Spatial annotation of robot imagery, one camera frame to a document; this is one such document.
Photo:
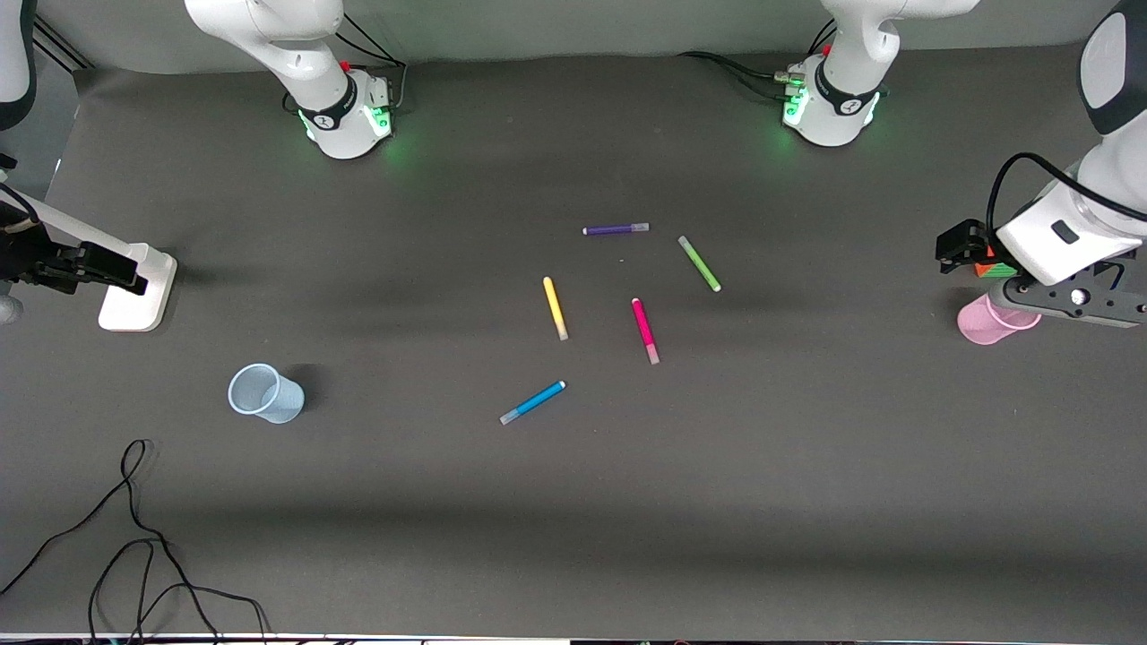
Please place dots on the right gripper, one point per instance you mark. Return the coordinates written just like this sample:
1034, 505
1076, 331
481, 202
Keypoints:
27, 255

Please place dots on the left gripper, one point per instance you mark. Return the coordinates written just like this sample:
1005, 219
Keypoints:
961, 245

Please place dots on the pink marker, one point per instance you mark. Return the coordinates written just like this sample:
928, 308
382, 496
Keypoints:
643, 327

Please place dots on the blue marker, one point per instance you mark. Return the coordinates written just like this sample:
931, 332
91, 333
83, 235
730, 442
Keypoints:
536, 400

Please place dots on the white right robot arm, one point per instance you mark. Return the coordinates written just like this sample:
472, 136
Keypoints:
345, 116

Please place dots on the colourful puzzle cube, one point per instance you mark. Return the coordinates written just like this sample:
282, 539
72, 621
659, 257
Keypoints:
990, 269

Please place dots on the white stand with base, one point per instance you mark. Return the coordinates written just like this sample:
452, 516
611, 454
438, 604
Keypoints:
134, 296

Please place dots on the pink plastic cup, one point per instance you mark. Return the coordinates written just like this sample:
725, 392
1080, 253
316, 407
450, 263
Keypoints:
977, 324

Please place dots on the blue plastic cup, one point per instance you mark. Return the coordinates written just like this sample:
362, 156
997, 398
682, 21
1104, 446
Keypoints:
278, 403

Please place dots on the green marker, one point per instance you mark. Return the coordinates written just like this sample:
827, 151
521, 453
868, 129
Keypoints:
699, 263

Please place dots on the purple marker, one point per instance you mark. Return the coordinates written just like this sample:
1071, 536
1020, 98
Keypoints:
614, 229

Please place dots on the yellow marker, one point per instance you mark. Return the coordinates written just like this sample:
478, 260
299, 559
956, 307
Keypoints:
555, 307

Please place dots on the dark grey table mat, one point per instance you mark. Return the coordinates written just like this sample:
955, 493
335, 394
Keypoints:
573, 502

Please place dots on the black frame rail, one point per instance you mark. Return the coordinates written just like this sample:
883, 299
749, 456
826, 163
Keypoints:
63, 47

